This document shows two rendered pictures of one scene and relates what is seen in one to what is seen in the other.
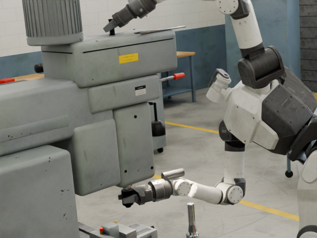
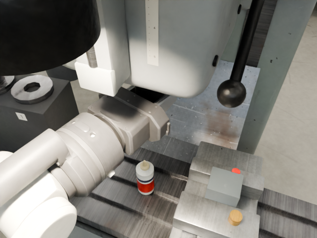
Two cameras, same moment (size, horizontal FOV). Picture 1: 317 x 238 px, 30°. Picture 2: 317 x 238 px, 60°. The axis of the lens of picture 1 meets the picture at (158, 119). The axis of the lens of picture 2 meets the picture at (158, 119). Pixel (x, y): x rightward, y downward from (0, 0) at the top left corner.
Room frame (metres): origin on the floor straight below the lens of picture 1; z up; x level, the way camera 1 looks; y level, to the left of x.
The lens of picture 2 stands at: (2.59, 0.01, 1.52)
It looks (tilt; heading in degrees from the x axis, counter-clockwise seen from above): 46 degrees down; 152
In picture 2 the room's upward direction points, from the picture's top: straight up
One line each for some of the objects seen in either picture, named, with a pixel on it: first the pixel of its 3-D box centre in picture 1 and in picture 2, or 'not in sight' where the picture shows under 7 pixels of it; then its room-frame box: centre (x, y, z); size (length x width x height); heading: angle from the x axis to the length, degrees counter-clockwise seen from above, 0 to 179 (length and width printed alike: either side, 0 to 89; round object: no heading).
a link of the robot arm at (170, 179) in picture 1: (172, 184); (33, 178); (2.37, -0.04, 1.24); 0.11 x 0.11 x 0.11; 25
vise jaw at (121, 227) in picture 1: (120, 232); (215, 221); (2.44, 0.21, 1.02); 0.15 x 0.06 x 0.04; 42
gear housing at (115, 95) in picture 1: (108, 90); not in sight; (2.26, 0.18, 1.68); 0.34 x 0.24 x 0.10; 130
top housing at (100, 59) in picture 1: (111, 55); not in sight; (2.28, 0.16, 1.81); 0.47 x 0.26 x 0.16; 130
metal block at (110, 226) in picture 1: (110, 231); (222, 189); (2.40, 0.25, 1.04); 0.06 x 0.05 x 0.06; 42
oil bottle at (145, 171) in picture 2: not in sight; (145, 175); (2.27, 0.14, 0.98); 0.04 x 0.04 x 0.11
